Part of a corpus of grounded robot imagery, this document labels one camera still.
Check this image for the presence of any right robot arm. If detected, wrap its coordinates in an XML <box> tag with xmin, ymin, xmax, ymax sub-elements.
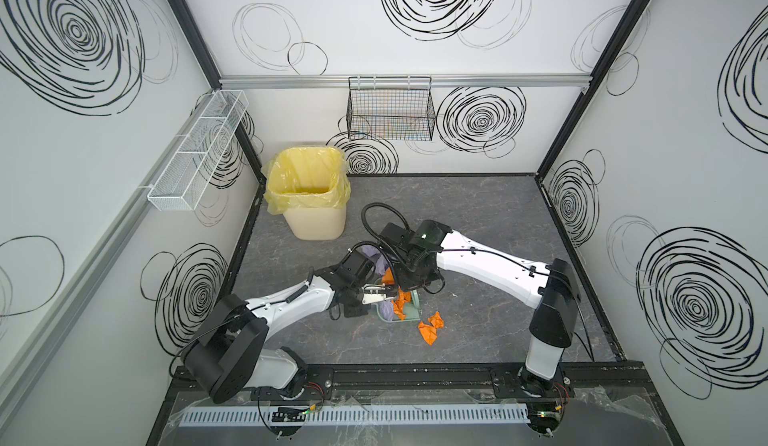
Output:
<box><xmin>361</xmin><ymin>202</ymin><xmax>582</xmax><ymax>398</ymax></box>

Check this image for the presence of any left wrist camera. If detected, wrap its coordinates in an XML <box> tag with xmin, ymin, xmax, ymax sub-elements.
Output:
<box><xmin>361</xmin><ymin>284</ymin><xmax>399</xmax><ymax>305</ymax></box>

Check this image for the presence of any yellow bin liner bag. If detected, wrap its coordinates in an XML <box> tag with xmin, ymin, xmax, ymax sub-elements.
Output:
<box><xmin>262</xmin><ymin>146</ymin><xmax>351</xmax><ymax>215</ymax></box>

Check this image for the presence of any purple scrap pair back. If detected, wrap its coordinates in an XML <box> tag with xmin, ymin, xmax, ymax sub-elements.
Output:
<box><xmin>362</xmin><ymin>245</ymin><xmax>387</xmax><ymax>276</ymax></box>

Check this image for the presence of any white slotted cable duct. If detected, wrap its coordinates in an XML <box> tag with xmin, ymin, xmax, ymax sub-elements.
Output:
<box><xmin>178</xmin><ymin>404</ymin><xmax>530</xmax><ymax>428</ymax></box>

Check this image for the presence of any orange scrap lower right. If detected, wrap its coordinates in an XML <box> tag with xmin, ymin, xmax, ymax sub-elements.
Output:
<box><xmin>418</xmin><ymin>311</ymin><xmax>445</xmax><ymax>345</ymax></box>

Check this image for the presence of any green plastic dustpan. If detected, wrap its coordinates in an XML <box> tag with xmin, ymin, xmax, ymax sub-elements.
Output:
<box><xmin>376</xmin><ymin>291</ymin><xmax>421</xmax><ymax>323</ymax></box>

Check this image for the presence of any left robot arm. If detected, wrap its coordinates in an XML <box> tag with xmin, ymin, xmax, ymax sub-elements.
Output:
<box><xmin>177</xmin><ymin>241</ymin><xmax>394</xmax><ymax>404</ymax></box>

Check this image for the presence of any black wire basket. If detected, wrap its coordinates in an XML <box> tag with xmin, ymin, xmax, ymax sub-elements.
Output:
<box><xmin>345</xmin><ymin>76</ymin><xmax>437</xmax><ymax>141</ymax></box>

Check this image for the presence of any white wire shelf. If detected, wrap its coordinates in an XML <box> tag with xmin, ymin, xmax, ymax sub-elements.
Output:
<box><xmin>147</xmin><ymin>90</ymin><xmax>248</xmax><ymax>211</ymax></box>

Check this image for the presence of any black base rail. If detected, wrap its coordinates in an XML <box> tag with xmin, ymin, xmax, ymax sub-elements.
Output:
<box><xmin>173</xmin><ymin>361</ymin><xmax>649</xmax><ymax>400</ymax></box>

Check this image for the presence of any orange scrap by dustpan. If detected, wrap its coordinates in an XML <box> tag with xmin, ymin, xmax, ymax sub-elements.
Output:
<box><xmin>382</xmin><ymin>268</ymin><xmax>396</xmax><ymax>285</ymax></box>

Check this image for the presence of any orange scrap centre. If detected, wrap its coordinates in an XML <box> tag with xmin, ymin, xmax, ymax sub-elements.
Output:
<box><xmin>393</xmin><ymin>289</ymin><xmax>412</xmax><ymax>320</ymax></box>

